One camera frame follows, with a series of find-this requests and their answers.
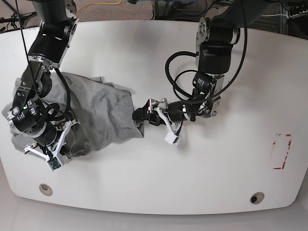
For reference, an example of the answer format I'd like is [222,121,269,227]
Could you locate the red tape rectangle marking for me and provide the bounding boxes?
[270,133,292,170]

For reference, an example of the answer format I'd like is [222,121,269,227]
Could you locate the grey metal frame leg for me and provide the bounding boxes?
[151,0,175,20]

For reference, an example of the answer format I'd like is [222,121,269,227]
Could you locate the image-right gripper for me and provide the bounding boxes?
[132,98,192,136]

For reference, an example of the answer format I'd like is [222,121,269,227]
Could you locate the white power strip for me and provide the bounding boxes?
[286,5,308,19]

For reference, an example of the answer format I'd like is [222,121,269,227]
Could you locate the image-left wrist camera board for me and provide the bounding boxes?
[47,156,63,171]

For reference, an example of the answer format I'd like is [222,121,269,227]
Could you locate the yellow cable on floor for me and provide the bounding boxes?
[77,0,122,15]

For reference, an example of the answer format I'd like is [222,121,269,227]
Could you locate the right table cable grommet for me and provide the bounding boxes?
[250,192,265,205]

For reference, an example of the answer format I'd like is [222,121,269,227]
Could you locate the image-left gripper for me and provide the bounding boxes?
[23,119,80,165]

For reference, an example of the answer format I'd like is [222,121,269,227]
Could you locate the table cable grommet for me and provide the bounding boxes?
[39,184,52,196]
[250,192,265,205]

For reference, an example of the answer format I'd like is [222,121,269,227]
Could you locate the white cable on floor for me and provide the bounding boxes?
[261,12,288,19]

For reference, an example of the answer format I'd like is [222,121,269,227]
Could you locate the left table cable grommet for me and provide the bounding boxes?
[39,184,52,196]

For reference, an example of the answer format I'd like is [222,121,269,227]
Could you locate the black robot arm image-left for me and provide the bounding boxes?
[6,0,79,171]

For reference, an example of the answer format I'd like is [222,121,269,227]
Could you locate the black tripod legs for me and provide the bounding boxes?
[0,0,37,33]

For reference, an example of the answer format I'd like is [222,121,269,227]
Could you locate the grey printed T-shirt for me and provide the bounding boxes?
[2,72,143,157]

